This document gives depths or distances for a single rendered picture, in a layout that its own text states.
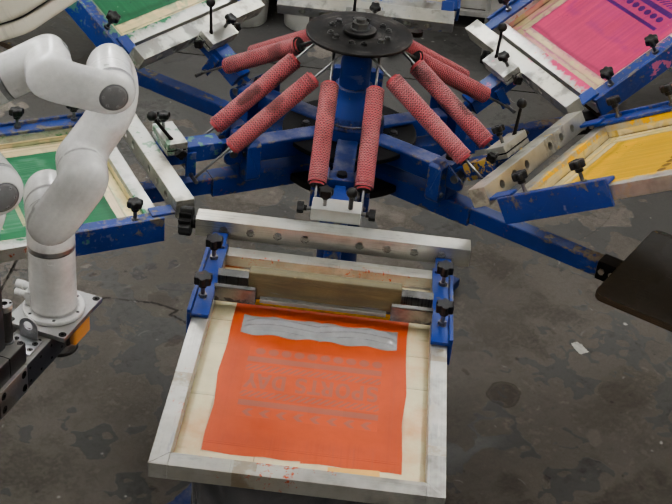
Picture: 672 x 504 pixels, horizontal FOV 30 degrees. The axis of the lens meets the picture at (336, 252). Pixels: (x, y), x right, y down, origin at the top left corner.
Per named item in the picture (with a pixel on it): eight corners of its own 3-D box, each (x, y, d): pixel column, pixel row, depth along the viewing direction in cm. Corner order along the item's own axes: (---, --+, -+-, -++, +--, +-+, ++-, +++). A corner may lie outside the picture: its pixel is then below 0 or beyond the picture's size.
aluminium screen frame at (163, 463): (443, 512, 245) (446, 498, 243) (147, 476, 246) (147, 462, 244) (445, 284, 311) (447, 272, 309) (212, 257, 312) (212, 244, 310)
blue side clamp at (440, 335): (449, 364, 286) (453, 340, 282) (427, 362, 286) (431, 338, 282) (449, 290, 311) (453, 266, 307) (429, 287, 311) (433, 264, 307)
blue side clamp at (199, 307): (207, 336, 287) (208, 311, 283) (186, 333, 287) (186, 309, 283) (227, 264, 312) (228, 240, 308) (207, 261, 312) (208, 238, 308)
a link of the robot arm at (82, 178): (162, 65, 241) (174, 111, 226) (54, 207, 253) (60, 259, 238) (99, 27, 234) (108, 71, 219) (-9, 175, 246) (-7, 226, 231)
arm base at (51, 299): (-2, 312, 256) (-7, 249, 247) (30, 281, 266) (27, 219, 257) (65, 333, 252) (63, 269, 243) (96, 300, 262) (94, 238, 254)
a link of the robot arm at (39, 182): (74, 229, 256) (71, 160, 247) (78, 265, 245) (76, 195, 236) (25, 231, 253) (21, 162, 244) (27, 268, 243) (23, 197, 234)
